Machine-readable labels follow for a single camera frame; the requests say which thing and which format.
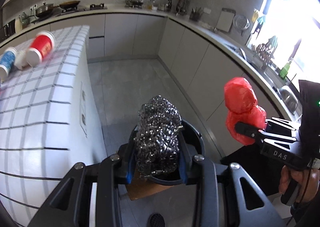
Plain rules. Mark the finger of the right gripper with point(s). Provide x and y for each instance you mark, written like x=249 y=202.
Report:
x=292 y=125
x=252 y=131

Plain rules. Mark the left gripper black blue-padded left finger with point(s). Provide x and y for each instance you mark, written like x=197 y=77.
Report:
x=69 y=203

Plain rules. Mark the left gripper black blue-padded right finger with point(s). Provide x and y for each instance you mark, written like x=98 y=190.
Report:
x=228 y=196

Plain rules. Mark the red plastic bag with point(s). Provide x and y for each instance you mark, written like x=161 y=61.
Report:
x=242 y=105

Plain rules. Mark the steel wool scrubber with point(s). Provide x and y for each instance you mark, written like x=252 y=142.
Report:
x=156 y=140

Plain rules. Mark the white tissue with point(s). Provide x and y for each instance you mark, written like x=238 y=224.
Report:
x=20 y=60

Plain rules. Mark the blue paper cup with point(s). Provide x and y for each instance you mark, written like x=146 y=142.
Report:
x=7 y=62

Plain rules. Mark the red paper cup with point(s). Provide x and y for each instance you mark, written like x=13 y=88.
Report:
x=41 y=46

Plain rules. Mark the black round trash bin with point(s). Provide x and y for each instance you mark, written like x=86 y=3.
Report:
x=190 y=144

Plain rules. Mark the white tiled kitchen island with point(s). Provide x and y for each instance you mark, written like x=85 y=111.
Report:
x=49 y=122

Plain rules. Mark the person's right hand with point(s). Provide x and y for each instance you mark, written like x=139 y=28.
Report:
x=307 y=179

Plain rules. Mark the stainless steel sink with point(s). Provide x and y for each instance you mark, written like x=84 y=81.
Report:
x=289 y=98

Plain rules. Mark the green dish soap bottle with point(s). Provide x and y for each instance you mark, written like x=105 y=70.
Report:
x=284 y=71

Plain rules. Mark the brown cardboard under bin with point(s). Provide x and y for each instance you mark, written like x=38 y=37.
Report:
x=141 y=187

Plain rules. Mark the round metal strainer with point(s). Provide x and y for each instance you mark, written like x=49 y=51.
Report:
x=241 y=23

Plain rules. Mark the white cutting board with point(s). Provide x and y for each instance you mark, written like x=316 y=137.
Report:
x=225 y=20

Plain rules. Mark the black knife block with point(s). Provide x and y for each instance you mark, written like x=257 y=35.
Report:
x=196 y=14

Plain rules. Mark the utensil holder with utensils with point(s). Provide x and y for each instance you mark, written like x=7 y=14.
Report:
x=181 y=7

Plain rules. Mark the dark sauce bottle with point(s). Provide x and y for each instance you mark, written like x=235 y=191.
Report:
x=169 y=6

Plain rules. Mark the black microwave oven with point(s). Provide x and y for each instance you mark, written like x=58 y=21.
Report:
x=7 y=30

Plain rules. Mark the lidded wok pot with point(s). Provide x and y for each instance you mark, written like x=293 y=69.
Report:
x=44 y=10

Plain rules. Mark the gas stove top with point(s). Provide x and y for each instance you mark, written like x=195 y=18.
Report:
x=79 y=8

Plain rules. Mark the black frying pan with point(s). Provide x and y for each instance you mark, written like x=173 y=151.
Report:
x=69 y=5

